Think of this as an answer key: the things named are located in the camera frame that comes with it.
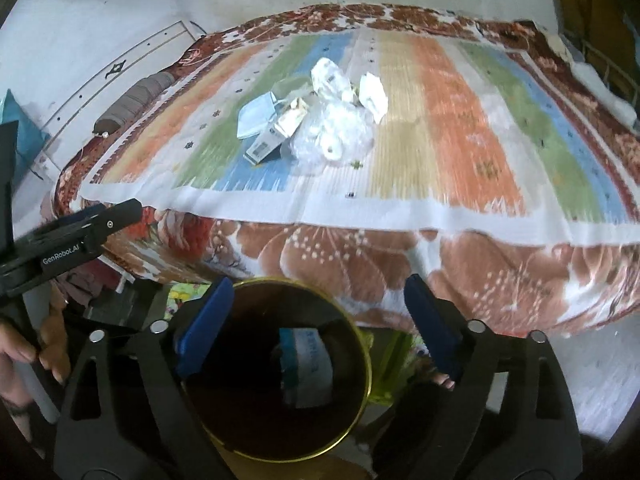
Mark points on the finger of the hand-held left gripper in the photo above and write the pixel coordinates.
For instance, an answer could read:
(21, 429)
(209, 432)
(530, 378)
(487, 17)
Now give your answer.
(112, 217)

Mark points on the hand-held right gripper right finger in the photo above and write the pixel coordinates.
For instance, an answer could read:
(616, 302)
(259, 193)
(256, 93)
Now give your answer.
(431, 332)

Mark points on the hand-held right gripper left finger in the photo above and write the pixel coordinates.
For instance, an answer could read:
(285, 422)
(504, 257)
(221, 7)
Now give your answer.
(200, 332)

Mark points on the round gold-rimmed bin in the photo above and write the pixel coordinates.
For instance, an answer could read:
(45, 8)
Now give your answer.
(240, 390)

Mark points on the white and blue packet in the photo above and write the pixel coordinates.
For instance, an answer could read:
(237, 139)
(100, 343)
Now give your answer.
(305, 370)

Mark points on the small white barcode carton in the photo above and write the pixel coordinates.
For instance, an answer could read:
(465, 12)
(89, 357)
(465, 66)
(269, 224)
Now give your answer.
(265, 147)

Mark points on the small cream carton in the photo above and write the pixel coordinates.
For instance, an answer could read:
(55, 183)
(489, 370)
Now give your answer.
(292, 117)

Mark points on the white paper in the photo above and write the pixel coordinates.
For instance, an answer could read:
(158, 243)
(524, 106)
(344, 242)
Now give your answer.
(342, 137)

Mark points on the white paper packet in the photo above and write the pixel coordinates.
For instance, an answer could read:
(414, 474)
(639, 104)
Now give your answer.
(374, 95)

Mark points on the clear labelled plastic packet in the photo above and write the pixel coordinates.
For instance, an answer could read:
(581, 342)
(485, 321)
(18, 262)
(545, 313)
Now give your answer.
(330, 80)

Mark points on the person's left forearm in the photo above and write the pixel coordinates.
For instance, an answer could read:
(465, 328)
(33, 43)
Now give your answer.
(12, 395)

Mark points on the person's left hand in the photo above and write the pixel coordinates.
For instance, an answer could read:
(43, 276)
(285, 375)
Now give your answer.
(52, 345)

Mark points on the maroon cloth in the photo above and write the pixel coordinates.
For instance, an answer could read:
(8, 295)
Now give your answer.
(92, 282)

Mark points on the teal cloth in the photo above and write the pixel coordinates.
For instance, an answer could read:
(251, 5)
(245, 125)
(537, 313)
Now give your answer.
(27, 135)

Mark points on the grey bolster pillow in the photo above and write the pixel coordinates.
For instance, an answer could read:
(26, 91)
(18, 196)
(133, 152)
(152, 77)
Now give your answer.
(135, 100)

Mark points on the brown floral blanket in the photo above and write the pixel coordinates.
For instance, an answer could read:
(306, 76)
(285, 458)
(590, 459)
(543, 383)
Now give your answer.
(325, 262)

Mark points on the white bed headboard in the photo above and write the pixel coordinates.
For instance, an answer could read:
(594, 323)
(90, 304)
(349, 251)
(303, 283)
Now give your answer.
(100, 82)

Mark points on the striped woven mat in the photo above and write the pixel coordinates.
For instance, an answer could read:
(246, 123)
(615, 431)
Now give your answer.
(450, 125)

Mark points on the white cloth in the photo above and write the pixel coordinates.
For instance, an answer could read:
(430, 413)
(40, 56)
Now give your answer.
(605, 92)

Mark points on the yellow cloth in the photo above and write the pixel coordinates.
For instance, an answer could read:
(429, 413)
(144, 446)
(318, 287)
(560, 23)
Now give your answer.
(595, 0)

